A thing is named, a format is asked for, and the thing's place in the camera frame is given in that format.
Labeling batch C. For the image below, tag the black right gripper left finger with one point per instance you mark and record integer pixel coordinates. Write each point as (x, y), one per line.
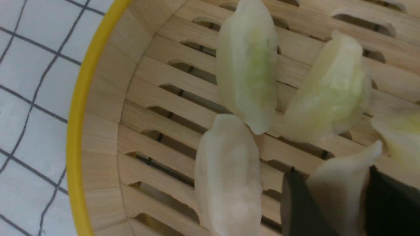
(300, 214)

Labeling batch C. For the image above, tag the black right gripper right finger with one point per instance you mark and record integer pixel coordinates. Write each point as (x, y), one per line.
(392, 208)

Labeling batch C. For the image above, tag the white dumpling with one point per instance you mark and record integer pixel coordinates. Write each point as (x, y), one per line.
(228, 179)
(338, 187)

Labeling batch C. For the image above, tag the green dumpling small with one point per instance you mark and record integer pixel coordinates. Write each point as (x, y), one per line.
(401, 132)

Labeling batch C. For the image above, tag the bamboo steamer tray yellow rim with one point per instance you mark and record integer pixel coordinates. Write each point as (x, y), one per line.
(145, 95)

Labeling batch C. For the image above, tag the white black-grid tablecloth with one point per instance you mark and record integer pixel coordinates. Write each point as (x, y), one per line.
(42, 45)

